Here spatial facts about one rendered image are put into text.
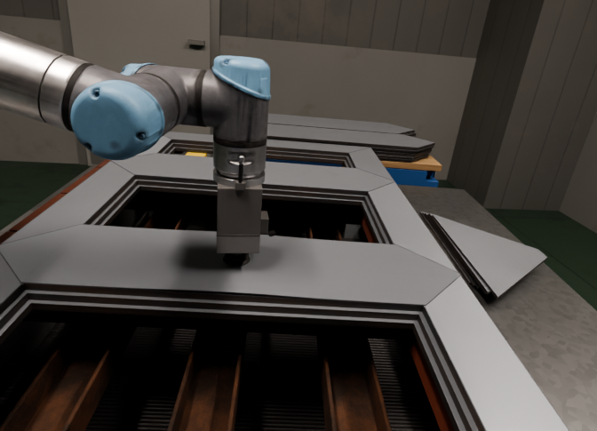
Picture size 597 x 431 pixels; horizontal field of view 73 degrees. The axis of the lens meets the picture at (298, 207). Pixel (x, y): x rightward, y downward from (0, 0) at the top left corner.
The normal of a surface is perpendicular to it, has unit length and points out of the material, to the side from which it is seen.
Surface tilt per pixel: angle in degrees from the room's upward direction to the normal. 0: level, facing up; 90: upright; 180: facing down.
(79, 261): 0
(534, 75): 90
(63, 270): 0
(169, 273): 2
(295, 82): 90
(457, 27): 90
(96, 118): 91
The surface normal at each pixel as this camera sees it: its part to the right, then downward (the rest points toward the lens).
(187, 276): 0.06, -0.91
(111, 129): -0.03, 0.42
